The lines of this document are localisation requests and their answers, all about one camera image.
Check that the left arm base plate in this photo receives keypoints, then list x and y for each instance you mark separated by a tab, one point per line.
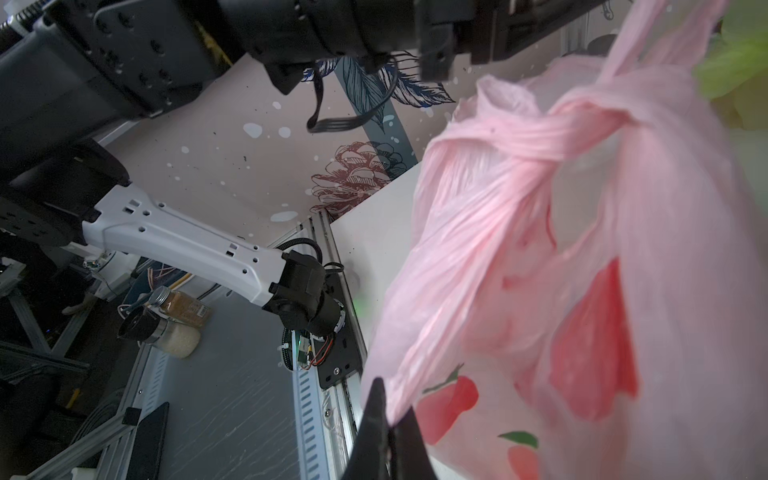
333	358

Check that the spice jars on floor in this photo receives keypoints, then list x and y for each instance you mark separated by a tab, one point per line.
166	319

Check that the pink plastic bag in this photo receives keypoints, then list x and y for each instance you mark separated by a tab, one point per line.
585	296

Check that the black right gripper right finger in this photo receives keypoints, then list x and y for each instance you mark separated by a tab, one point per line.
410	460

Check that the green avocado print plastic bag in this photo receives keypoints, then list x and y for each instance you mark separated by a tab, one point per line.
733	76

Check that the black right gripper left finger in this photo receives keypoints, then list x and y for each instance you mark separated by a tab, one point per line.
370	454

